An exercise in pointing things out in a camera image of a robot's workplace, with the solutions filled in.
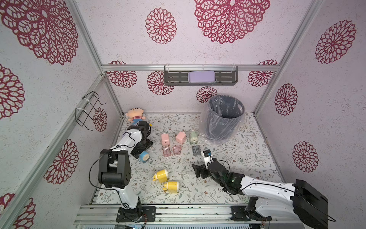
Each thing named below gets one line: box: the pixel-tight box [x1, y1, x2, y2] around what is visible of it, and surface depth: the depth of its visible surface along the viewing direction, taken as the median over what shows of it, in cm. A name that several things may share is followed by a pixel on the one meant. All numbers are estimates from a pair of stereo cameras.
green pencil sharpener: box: [189, 130, 199, 143], surface depth 99 cm
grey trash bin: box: [206, 94, 245, 141], surface depth 93 cm
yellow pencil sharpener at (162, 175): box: [152, 169, 169, 183], surface depth 82 cm
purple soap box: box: [187, 70, 217, 84], surface depth 92 cm
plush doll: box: [125, 107, 146, 125], surface depth 114 cm
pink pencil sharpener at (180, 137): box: [175, 131, 186, 145], surface depth 100 cm
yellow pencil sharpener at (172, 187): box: [162, 181, 180, 194], surface depth 77 cm
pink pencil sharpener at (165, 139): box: [160, 133, 171, 146], surface depth 99 cm
